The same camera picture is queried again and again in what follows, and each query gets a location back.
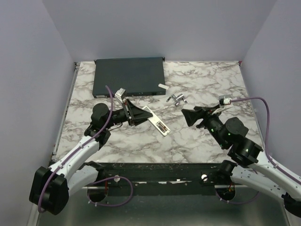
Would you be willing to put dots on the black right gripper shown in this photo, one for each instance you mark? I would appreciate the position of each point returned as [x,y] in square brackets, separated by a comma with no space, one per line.
[192,116]

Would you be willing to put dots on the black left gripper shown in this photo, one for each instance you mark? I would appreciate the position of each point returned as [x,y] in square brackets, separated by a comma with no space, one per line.
[137,115]

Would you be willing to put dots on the white remote control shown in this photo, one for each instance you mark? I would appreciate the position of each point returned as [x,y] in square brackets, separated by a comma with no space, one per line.
[154,120]

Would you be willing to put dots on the white battery cover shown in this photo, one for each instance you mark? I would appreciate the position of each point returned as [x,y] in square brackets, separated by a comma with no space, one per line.
[163,86]

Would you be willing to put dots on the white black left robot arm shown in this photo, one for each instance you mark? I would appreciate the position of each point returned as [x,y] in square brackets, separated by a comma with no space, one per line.
[52,186]

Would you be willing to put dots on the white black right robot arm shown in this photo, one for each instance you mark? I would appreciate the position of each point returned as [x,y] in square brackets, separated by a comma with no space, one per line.
[249,164]

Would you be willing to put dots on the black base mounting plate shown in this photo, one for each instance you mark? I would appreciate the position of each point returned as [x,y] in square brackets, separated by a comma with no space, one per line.
[154,179]

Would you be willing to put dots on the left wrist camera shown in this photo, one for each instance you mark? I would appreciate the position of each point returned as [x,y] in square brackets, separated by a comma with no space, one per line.
[121,94]

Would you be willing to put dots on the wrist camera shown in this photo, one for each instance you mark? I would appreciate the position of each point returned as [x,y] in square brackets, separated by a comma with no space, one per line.
[121,94]
[224,104]

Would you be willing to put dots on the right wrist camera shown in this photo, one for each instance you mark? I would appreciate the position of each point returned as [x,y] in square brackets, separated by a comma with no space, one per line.
[224,104]

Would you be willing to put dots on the dark network switch box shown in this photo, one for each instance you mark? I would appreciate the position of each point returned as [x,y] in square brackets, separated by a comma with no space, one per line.
[138,76]

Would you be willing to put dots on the aluminium table edge rail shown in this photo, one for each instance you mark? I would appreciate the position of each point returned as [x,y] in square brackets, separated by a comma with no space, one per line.
[56,145]

